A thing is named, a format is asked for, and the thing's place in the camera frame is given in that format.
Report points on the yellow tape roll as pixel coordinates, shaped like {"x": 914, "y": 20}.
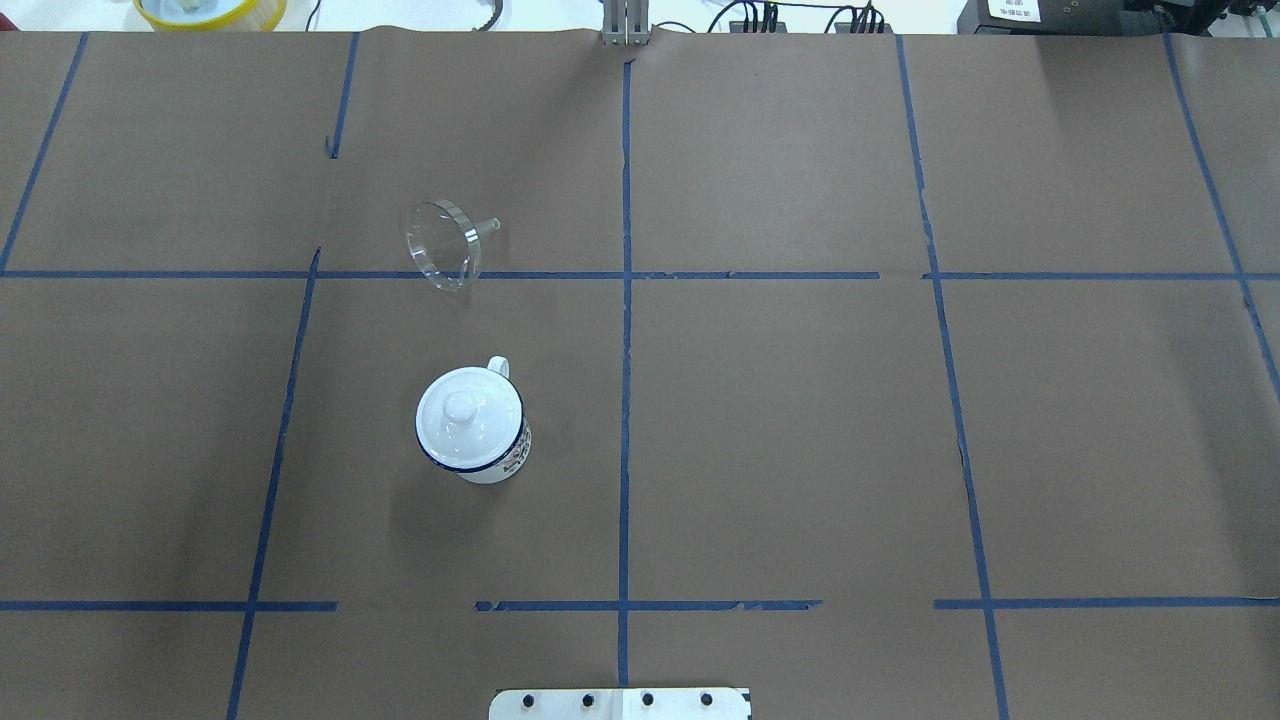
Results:
{"x": 212, "y": 16}

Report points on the black computer box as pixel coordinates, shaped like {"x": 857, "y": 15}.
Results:
{"x": 1056, "y": 18}

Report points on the white enamel mug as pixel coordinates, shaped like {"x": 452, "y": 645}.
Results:
{"x": 495, "y": 452}

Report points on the white camera stand base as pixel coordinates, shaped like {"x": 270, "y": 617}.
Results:
{"x": 623, "y": 703}

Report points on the white mug lid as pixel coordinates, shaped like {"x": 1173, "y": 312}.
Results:
{"x": 465, "y": 416}

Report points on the aluminium frame post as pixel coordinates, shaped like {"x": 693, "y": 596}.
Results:
{"x": 626, "y": 23}

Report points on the clear glass funnel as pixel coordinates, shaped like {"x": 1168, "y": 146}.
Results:
{"x": 446, "y": 244}

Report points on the brown paper table cover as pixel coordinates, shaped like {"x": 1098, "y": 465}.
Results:
{"x": 884, "y": 377}

